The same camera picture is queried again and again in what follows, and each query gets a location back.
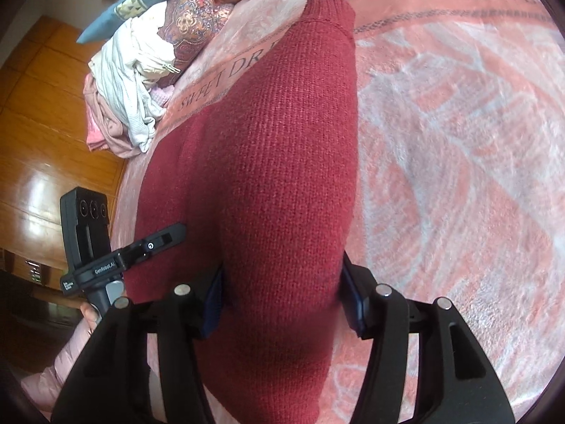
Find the white crumpled garment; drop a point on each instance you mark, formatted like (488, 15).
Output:
(126, 75)

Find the blue pillow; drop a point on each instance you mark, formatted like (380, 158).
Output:
(106, 17)

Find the paisley patterned pillow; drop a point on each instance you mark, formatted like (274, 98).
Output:
(194, 17)

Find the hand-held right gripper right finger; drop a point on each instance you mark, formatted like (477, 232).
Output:
(353, 302)

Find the person's left hand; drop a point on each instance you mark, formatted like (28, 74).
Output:
(90, 313)

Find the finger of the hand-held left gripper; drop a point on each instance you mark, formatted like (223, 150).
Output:
(159, 239)

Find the light pink knit garment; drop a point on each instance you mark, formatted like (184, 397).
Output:
(162, 96)

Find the person's left forearm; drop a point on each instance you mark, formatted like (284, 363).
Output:
(62, 371)

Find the pink floral blanket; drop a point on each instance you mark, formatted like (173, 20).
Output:
(463, 185)

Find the dark red knit sweater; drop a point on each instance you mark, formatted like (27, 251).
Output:
(273, 185)

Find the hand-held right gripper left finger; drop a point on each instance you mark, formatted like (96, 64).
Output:
(215, 304)

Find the pink folded garment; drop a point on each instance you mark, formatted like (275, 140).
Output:
(103, 134)

